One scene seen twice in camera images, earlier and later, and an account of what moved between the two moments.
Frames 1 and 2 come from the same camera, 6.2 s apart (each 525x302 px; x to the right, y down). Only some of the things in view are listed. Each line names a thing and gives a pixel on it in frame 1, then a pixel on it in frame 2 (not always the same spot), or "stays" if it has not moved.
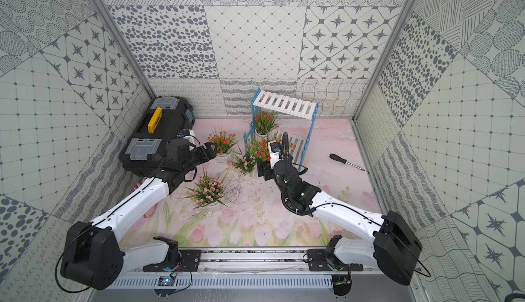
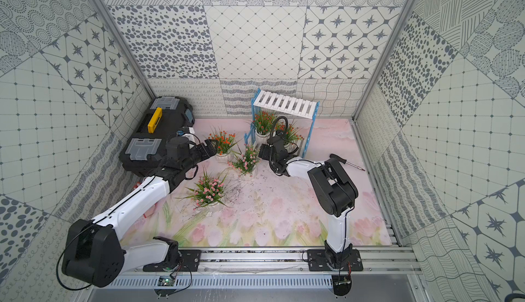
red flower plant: x=260 y=148 to x=290 y=134
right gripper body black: x=286 y=193 to x=267 y=155
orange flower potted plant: x=224 y=141 stays
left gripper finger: x=201 y=160 stays
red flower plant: x=263 y=122 stays
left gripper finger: x=210 y=151 stays
